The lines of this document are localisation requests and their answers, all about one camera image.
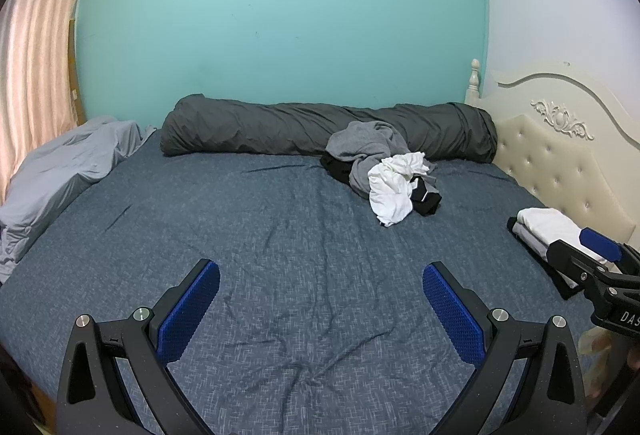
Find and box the white polo shirt black collar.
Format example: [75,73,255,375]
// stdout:
[368,152,442,227]

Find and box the folded white clothes stack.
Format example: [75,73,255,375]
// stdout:
[515,206,609,289]

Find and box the cream tufted headboard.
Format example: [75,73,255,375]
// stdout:
[465,60,639,247]

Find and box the blue patterned bed sheet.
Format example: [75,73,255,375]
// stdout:
[1,137,591,434]

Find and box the light grey blanket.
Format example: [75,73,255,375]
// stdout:
[1,117,155,281]

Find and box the dark grey rolled duvet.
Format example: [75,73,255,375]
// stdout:
[160,94,498,163]

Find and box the grey crumpled shirt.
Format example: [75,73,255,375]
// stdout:
[322,121,409,198]

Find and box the black garment under grey shirt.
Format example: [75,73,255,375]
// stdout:
[320,151,354,185]

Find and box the pink striped curtain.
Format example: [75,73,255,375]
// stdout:
[1,0,78,194]

